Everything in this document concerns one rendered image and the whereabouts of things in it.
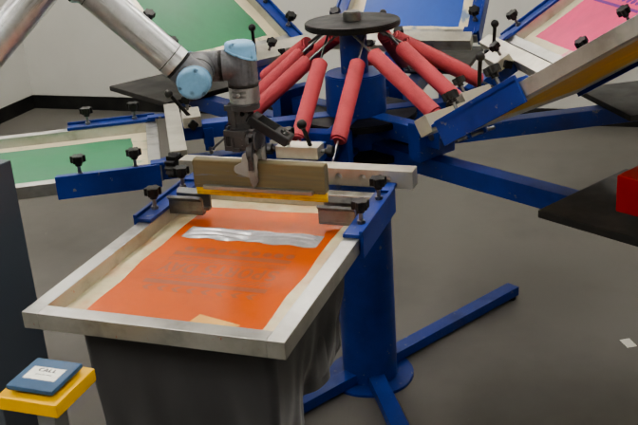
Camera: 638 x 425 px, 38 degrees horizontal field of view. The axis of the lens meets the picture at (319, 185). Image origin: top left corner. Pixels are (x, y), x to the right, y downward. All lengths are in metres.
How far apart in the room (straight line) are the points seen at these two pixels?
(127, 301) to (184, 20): 1.82
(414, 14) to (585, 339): 1.44
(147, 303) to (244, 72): 0.60
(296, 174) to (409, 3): 1.70
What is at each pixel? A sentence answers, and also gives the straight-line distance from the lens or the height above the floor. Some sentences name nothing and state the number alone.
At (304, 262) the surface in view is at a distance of 2.12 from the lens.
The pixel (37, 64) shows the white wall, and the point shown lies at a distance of 7.79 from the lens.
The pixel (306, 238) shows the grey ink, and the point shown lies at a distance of 2.23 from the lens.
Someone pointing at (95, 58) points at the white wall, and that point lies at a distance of 7.46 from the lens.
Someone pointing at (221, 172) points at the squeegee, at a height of 1.10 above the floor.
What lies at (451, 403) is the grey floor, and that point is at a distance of 3.33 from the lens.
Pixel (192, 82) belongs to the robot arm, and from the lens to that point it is 2.07.
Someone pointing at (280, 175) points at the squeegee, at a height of 1.09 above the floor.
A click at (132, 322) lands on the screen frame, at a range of 1.88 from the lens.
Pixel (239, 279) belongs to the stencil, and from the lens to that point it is 2.07.
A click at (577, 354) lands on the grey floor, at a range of 3.64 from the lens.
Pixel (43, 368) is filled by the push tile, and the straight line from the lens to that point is 1.82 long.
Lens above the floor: 1.85
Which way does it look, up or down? 20 degrees down
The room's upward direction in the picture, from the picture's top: 4 degrees counter-clockwise
